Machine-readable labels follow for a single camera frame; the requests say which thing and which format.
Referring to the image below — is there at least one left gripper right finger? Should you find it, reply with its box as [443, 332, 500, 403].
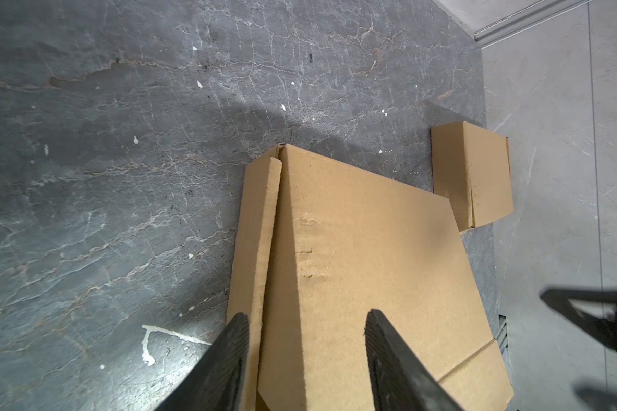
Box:
[364, 309, 462, 411]

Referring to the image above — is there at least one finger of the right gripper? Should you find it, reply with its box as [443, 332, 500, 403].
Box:
[540, 288, 617, 353]
[574, 385, 617, 411]

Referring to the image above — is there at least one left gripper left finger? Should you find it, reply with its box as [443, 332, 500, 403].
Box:
[157, 313, 250, 411]

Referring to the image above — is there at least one cardboard stack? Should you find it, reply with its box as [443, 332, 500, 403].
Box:
[227, 145, 513, 410]

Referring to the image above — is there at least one brown cardboard box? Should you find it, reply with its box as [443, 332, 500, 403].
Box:
[430, 121, 514, 232]

